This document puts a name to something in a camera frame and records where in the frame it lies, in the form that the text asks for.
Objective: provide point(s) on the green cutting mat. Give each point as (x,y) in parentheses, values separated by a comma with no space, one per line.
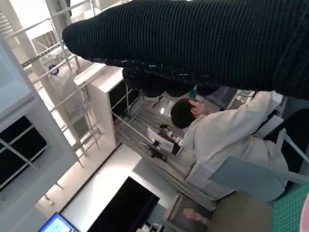
(287,212)

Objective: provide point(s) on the dark laptop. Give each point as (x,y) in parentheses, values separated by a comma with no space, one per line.
(224,96)

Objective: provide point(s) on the white metal truss grid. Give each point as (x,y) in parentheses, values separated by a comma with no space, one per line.
(58,36)

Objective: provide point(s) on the small screen with blue interface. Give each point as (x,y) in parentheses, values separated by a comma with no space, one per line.
(56,224)

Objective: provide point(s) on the grey-blue office chair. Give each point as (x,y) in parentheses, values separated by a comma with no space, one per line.
(246,176)

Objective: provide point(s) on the person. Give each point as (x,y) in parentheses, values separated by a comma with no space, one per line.
(217,135)

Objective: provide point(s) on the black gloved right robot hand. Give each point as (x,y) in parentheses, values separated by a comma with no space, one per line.
(193,36)

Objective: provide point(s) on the large white cabinet, black windows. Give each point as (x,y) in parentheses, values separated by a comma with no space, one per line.
(14,96)

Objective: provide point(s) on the pink bowl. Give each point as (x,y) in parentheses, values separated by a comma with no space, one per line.
(306,217)

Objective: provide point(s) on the white shelf cabinet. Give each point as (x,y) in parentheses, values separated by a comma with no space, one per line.
(101,101)

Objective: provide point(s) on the grey desk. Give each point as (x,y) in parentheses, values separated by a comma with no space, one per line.
(169,169)

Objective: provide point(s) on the black monitor back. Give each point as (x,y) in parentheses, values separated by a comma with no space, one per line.
(120,207)

